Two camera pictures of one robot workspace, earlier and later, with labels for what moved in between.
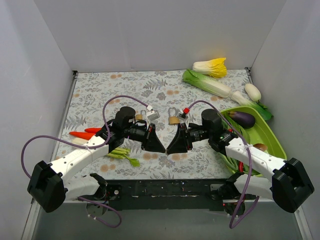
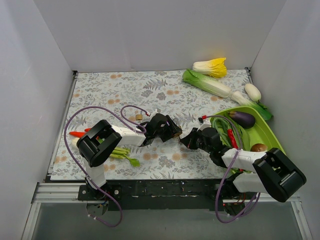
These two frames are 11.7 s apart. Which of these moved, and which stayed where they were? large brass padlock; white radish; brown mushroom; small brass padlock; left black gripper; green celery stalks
Moved: large brass padlock; left black gripper
Stayed: white radish; small brass padlock; brown mushroom; green celery stalks
